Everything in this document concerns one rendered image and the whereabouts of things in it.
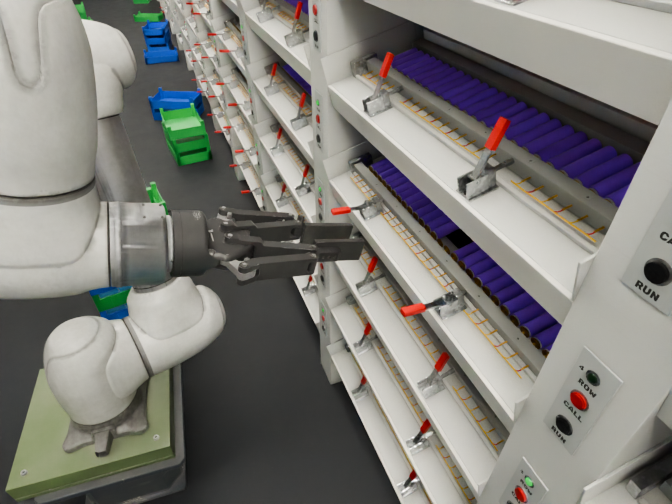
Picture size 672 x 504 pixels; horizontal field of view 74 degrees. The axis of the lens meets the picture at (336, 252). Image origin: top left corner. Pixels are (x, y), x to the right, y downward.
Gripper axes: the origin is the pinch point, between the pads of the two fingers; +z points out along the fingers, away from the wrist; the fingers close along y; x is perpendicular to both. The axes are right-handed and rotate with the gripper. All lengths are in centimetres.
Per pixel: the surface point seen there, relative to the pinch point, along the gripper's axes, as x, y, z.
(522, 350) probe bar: 3.6, -19.0, 19.4
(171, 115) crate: 70, 235, 6
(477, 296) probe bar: 3.3, -9.1, 19.8
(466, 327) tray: 7.1, -11.2, 18.1
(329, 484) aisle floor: 84, 7, 24
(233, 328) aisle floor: 88, 71, 12
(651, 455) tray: 1.4, -34.8, 20.5
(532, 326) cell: 2.2, -16.6, 22.6
